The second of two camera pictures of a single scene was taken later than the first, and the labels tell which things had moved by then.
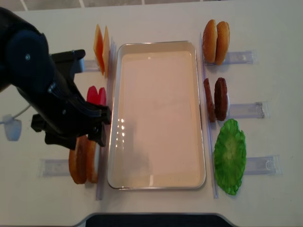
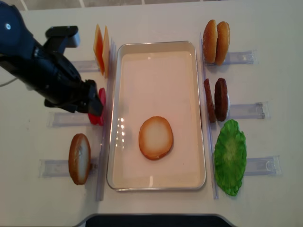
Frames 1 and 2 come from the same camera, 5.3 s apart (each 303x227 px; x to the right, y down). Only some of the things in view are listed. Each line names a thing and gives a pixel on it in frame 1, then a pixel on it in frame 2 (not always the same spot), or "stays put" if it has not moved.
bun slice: x=209 y=41 stays put
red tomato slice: x=102 y=97 stays put
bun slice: x=222 y=42 stays put
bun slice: x=93 y=150 → x=155 y=137
